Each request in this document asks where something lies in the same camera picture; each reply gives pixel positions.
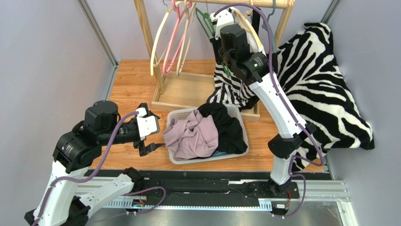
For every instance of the striped tank top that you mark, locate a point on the striped tank top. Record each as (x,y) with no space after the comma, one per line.
(232,90)

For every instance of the mauve pink tank top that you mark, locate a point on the mauve pink tank top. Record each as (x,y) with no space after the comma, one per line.
(193,137)

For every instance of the black tank top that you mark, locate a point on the black tank top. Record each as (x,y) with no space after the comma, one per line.
(230,132)

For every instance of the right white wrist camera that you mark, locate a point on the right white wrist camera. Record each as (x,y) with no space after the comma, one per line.
(222,19)

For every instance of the light pink hanger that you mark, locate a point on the light pink hanger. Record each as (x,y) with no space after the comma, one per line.
(186,38)

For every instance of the wooden clothes rack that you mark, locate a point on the wooden clothes rack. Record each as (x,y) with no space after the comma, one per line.
(191,89)

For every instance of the beige wooden hanger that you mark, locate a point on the beige wooden hanger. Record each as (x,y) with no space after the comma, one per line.
(242,19)

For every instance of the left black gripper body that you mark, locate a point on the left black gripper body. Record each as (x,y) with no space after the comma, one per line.
(140,144)

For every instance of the cream hanger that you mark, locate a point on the cream hanger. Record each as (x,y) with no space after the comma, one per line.
(154,63)

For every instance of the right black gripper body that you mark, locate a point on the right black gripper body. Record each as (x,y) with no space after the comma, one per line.
(215,49)

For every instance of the white plastic basket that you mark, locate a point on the white plastic basket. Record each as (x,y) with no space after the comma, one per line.
(181,114)

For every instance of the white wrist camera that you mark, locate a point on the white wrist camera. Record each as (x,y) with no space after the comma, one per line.
(147,121)
(222,19)

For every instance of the green hanger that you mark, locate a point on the green hanger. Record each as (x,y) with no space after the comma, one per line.
(207,25)

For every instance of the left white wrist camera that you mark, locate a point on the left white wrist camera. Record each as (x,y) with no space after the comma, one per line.
(147,121)

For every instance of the blue tank top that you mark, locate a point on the blue tank top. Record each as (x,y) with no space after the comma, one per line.
(218,153)

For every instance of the zebra print blanket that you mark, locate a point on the zebra print blanket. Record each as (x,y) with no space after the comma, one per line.
(309,75)

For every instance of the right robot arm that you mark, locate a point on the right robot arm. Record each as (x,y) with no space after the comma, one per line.
(255,69)

